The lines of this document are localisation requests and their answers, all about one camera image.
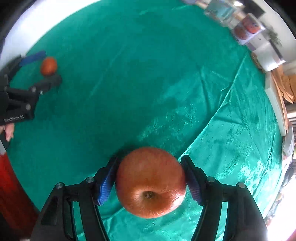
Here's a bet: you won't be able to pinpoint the orange tangerine front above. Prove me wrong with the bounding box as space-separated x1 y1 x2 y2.
40 57 58 76

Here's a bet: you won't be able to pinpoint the person's left hand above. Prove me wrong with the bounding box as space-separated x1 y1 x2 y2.
0 123 15 142

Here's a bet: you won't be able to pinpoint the white flat box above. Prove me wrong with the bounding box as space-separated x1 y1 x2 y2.
264 72 288 137

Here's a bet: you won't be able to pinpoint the red apple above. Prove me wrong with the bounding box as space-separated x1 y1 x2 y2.
115 147 187 219

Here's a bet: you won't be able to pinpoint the red-label tin can right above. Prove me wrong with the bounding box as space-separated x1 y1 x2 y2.
231 13 265 45

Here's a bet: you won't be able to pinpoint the red-label tin can left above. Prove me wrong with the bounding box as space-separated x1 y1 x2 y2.
182 0 204 5

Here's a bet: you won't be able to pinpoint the clear jar blue label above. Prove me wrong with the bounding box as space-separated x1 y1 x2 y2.
204 0 243 27

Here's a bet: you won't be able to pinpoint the clear jar white contents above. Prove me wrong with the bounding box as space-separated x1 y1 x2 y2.
251 41 285 72

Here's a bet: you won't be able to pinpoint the red-label tin can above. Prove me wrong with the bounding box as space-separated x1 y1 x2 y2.
182 0 204 5
231 13 265 45

